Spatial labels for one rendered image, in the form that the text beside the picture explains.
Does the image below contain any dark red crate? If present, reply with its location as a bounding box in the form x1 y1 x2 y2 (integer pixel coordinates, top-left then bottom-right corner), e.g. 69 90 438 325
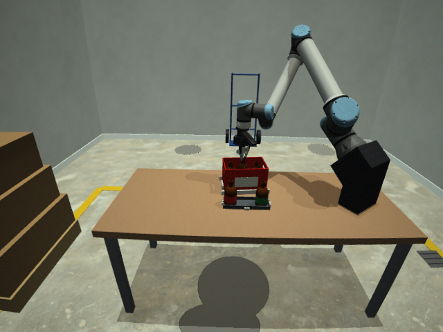
222 157 268 190

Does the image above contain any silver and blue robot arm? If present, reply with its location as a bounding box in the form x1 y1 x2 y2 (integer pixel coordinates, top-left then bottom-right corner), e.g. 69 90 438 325
237 25 367 160

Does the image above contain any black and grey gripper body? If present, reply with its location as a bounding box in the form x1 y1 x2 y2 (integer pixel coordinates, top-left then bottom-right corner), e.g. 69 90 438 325
233 127 249 147

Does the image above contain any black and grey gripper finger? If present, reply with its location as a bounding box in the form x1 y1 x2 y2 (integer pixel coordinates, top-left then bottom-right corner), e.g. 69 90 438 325
243 145 250 160
236 143 244 161

